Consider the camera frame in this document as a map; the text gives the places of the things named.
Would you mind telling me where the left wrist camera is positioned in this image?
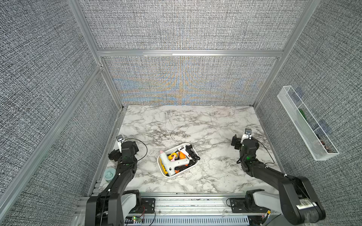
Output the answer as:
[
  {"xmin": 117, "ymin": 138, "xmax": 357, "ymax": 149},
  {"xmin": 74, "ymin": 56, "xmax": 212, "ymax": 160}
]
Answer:
[{"xmin": 116, "ymin": 135, "xmax": 124, "ymax": 152}]

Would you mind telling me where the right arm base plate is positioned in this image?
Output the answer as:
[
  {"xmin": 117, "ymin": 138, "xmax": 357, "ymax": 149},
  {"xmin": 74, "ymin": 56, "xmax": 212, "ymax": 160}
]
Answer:
[{"xmin": 229, "ymin": 198, "xmax": 268, "ymax": 213}]

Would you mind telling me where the yellow glue gun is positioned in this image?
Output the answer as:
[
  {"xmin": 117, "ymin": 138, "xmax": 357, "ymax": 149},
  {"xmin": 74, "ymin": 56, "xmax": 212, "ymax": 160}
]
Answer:
[{"xmin": 158, "ymin": 153, "xmax": 177, "ymax": 177}]

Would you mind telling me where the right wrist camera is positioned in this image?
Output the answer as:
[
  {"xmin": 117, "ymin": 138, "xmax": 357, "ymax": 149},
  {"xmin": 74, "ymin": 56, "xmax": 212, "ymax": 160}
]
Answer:
[{"xmin": 241, "ymin": 128, "xmax": 252, "ymax": 141}]

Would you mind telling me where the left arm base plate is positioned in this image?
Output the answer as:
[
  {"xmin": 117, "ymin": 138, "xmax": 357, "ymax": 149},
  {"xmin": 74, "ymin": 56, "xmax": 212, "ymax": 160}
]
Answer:
[{"xmin": 129, "ymin": 198, "xmax": 156, "ymax": 215}]

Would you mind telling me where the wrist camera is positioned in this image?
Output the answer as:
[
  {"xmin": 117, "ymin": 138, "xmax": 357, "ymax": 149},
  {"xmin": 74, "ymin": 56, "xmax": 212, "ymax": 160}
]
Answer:
[
  {"xmin": 116, "ymin": 135, "xmax": 124, "ymax": 152},
  {"xmin": 241, "ymin": 128, "xmax": 252, "ymax": 141}
]

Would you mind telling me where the white pink glue gun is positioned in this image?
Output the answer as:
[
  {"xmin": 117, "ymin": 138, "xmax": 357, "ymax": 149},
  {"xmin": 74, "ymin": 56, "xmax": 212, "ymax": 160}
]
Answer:
[{"xmin": 159, "ymin": 151, "xmax": 189, "ymax": 177}]

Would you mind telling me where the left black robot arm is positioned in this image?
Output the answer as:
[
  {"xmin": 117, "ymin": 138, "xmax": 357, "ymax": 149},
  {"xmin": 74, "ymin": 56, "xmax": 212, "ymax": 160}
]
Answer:
[{"xmin": 85, "ymin": 141, "xmax": 142, "ymax": 226}]

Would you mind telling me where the white wire wall basket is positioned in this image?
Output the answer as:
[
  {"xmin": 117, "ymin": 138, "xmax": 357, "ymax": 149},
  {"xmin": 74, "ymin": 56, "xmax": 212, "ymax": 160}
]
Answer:
[{"xmin": 277, "ymin": 86, "xmax": 339, "ymax": 161}]

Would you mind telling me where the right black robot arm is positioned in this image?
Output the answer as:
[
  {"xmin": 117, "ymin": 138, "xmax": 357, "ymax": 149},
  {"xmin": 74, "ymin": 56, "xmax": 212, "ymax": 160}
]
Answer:
[{"xmin": 231, "ymin": 134, "xmax": 326, "ymax": 226}]

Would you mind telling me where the white orange glue gun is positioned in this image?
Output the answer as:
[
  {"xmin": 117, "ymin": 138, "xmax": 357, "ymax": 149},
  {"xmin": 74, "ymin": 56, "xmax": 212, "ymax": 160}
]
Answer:
[{"xmin": 177, "ymin": 145, "xmax": 200, "ymax": 161}]

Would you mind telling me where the white plastic storage box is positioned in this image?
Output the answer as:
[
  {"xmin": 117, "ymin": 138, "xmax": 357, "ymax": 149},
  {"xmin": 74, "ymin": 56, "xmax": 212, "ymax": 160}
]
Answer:
[{"xmin": 157, "ymin": 143, "xmax": 201, "ymax": 179}]

